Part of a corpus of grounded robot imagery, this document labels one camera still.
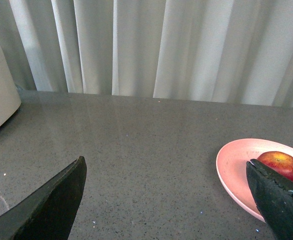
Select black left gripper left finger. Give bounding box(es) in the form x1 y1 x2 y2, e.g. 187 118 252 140
0 156 87 240

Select pink plate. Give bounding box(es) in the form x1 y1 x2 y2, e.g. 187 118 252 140
216 138 293 222

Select white curtain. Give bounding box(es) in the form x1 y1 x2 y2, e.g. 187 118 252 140
0 0 293 107

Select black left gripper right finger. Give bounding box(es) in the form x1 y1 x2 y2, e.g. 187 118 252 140
246 159 293 240

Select red yellow apple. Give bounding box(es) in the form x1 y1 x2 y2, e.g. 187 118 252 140
257 151 293 182

